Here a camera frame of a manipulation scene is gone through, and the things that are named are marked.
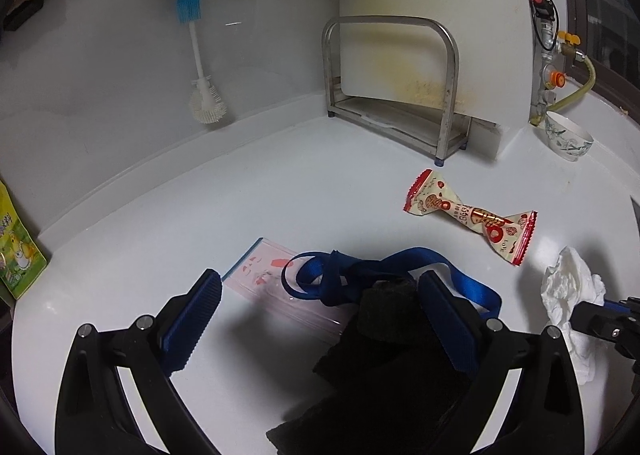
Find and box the red white snack wrapper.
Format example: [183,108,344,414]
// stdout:
[404,169,538,265]

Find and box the white tissue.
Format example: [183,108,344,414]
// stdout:
[540,247,606,386]

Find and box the steel gas pipe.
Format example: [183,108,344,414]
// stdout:
[528,0,565,126]

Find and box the white floral ceramic bowl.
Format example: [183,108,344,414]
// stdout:
[544,111,593,162]

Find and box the steel cutting board rack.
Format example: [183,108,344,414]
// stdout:
[321,15,473,167]

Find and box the orange gas valve knob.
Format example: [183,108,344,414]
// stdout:
[544,69,566,90]

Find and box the black cloth with blue strap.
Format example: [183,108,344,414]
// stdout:
[267,247,502,454]

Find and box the yellow gas hose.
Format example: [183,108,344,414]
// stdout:
[529,48,599,128]

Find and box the white cutting board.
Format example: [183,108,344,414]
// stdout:
[340,0,533,128]

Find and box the green yellow refill pouch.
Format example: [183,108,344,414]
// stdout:
[0,184,47,300]

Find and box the blue white bottle brush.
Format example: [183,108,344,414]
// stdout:
[176,0,227,124]

